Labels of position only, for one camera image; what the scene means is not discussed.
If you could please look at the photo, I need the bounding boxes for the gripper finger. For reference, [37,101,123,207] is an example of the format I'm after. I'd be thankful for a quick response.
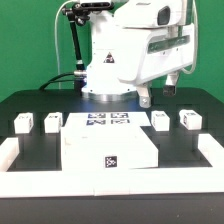
[136,84,151,108]
[163,72,179,97]

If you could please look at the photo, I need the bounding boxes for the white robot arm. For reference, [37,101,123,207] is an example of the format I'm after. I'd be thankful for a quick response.
[82,0,198,108]

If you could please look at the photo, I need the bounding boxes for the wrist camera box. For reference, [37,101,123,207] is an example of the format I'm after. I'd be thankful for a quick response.
[114,0,171,28]

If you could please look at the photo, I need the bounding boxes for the white square table top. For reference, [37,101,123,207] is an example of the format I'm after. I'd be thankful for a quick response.
[61,126,158,171]

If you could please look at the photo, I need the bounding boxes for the white cable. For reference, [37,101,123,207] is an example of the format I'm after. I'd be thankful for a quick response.
[54,0,79,89]

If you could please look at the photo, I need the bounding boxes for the white marker sheet with tags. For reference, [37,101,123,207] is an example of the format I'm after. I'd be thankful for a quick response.
[65,112,151,127]

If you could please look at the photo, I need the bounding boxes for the white U-shaped obstacle fence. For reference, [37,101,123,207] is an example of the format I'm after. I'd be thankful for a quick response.
[0,133,224,199]

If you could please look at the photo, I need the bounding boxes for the black cable bundle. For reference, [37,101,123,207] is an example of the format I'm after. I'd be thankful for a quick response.
[38,71,88,91]

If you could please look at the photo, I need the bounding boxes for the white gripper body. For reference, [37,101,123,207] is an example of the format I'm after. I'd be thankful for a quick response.
[117,24,194,86]

